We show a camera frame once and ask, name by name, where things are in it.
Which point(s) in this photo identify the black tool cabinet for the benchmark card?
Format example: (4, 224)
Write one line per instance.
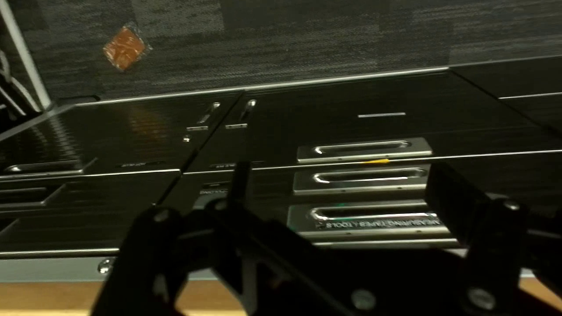
(146, 129)

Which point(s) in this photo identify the black cabinet drawer with tools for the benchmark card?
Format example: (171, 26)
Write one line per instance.
(374, 226)

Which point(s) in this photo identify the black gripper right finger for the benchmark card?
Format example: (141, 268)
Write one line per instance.
(497, 252)

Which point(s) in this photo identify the white metal pole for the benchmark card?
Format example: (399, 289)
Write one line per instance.
(23, 59)

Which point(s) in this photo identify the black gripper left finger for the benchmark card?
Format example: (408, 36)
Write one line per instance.
(146, 257)

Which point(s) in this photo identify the orange wrapper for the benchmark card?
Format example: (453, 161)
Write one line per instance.
(125, 48)

